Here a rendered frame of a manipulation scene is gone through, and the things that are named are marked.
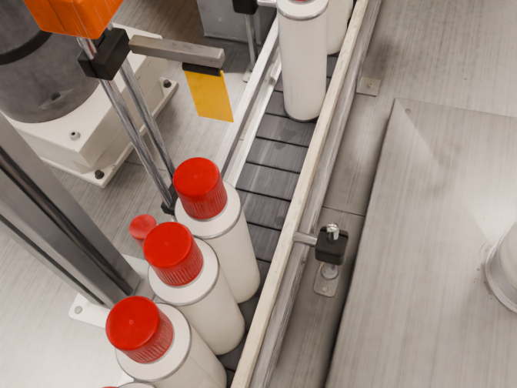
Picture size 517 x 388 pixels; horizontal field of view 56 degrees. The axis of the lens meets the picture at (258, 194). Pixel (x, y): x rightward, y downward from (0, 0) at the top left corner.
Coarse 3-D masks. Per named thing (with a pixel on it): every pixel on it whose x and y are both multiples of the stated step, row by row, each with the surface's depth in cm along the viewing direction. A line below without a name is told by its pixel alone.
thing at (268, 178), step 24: (264, 120) 61; (288, 120) 61; (264, 144) 60; (288, 144) 59; (264, 168) 58; (288, 168) 57; (240, 192) 56; (264, 192) 56; (288, 192) 56; (264, 216) 55; (264, 240) 53; (264, 264) 52
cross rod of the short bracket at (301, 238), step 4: (296, 232) 50; (300, 232) 50; (296, 236) 50; (300, 236) 49; (304, 236) 49; (308, 236) 49; (312, 236) 49; (316, 236) 49; (292, 240) 50; (296, 240) 50; (300, 240) 49; (304, 240) 49; (308, 240) 49; (312, 240) 49; (316, 240) 49; (304, 244) 50; (308, 244) 49; (312, 244) 49
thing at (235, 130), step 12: (276, 24) 58; (276, 36) 57; (264, 48) 56; (264, 60) 55; (252, 72) 55; (264, 72) 55; (252, 84) 54; (252, 96) 53; (240, 108) 52; (240, 120) 51; (228, 132) 51; (240, 132) 52; (228, 144) 50; (216, 156) 49; (228, 156) 50; (156, 300) 42; (120, 384) 39
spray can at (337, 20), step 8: (336, 0) 58; (344, 0) 59; (336, 8) 59; (344, 8) 60; (328, 16) 60; (336, 16) 60; (344, 16) 61; (328, 24) 61; (336, 24) 61; (344, 24) 62; (328, 32) 62; (336, 32) 62; (344, 32) 64; (328, 40) 63; (336, 40) 64; (328, 48) 64; (336, 48) 65; (328, 56) 66
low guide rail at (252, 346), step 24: (360, 0) 66; (360, 24) 66; (336, 72) 60; (336, 96) 58; (312, 144) 55; (312, 168) 53; (288, 216) 50; (288, 240) 49; (264, 288) 47; (264, 312) 45; (240, 360) 44; (240, 384) 42
